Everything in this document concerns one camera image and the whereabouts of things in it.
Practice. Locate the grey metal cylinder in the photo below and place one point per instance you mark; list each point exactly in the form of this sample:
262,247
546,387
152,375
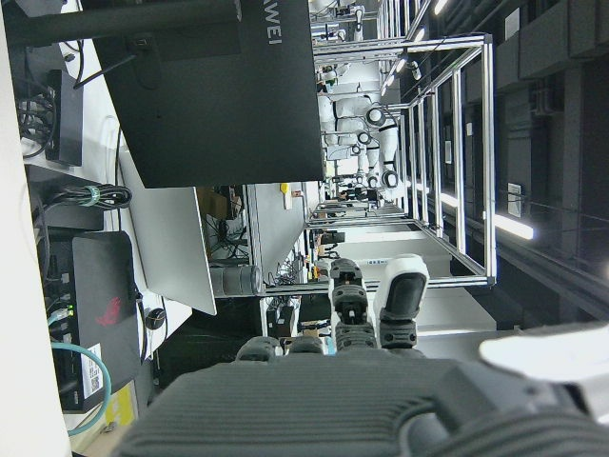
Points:
235,281

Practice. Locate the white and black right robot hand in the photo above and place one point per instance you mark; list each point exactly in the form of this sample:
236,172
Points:
333,409

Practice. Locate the large aluminium profile frame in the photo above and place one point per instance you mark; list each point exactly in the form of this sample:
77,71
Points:
490,143

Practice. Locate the yellow label sticker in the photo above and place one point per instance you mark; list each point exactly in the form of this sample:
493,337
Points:
119,404

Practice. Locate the white humanoid robot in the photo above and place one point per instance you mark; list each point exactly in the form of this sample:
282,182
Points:
387,138

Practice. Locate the small black round puck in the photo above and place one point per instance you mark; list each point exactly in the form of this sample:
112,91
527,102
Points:
155,318

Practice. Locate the black computer box red logo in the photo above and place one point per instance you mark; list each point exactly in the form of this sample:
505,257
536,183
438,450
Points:
104,285

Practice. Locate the black Huawei monitor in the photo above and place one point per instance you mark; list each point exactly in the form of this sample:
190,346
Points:
214,95

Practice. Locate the silver flat panel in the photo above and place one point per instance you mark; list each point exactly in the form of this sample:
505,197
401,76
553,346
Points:
166,238

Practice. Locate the black rectangular hub box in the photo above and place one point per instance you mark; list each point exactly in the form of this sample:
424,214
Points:
66,124

